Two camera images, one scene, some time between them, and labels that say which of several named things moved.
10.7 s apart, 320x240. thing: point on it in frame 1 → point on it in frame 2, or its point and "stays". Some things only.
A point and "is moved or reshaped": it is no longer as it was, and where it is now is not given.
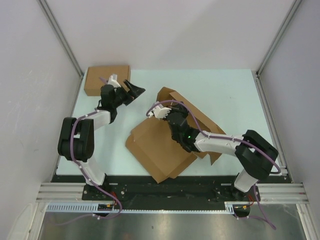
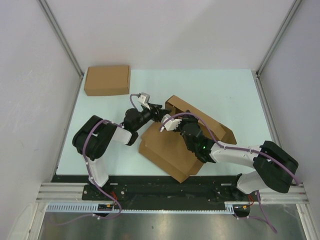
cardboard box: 154,142 is moved or reshaped
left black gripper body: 121,97 → 146,115
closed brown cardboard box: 93,83 stays
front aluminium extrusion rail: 283,193 stays
